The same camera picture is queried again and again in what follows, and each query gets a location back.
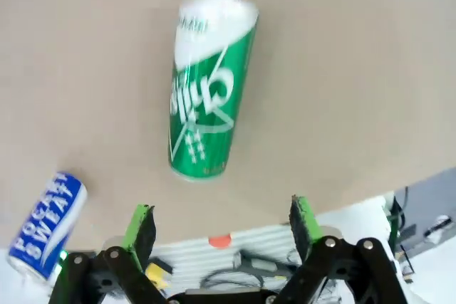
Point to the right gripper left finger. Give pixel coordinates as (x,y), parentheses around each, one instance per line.
(135,233)

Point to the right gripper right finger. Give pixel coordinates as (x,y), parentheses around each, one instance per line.
(306,225)

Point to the blue Pocari Sweat can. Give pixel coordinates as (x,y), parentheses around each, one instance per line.
(42,225)

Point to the green Chilsung soda can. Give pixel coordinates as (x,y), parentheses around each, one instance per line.
(206,104)

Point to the yellow plug connector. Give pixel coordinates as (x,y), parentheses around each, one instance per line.
(158,272)

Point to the orange round sticker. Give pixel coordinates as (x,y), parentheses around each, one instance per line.
(219,241)

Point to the ribbed silver base plate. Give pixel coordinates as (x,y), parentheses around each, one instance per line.
(192,254)

